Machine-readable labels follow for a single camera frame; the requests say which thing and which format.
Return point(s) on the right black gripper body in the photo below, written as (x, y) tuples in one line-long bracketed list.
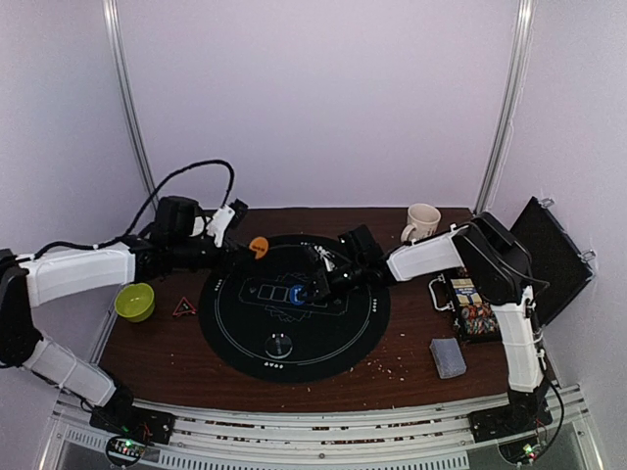
[(322, 282)]

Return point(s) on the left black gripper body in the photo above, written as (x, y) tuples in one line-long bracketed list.
[(185, 253)]

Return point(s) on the blue small blind button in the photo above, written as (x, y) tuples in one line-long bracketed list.
[(295, 295)]

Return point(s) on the orange big blind button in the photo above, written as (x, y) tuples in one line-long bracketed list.
[(259, 246)]

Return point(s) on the clear black dealer button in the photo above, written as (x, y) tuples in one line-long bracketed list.
[(278, 346)]

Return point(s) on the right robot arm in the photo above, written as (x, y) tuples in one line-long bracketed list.
[(500, 270)]

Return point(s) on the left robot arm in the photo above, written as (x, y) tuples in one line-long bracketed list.
[(31, 282)]

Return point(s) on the red black triangle token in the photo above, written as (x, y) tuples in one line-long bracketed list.
[(184, 307)]

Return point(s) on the round black poker mat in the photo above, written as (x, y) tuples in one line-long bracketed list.
[(252, 319)]

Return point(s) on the lime green bowl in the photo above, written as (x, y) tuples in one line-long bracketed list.
[(135, 303)]

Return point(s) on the cream ceramic mug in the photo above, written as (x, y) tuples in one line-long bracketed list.
[(422, 222)]

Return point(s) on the grey card deck box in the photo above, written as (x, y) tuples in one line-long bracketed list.
[(448, 358)]

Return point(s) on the black poker chip case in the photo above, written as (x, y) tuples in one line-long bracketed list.
[(554, 259)]

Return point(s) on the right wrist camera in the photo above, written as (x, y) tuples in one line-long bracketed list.
[(320, 257)]

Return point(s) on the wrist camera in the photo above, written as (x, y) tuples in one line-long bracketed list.
[(320, 257), (224, 218)]

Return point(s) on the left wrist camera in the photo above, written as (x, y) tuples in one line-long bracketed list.
[(224, 218)]

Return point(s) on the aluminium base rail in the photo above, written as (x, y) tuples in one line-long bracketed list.
[(436, 436)]

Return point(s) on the right aluminium frame post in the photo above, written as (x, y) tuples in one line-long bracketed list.
[(516, 73)]

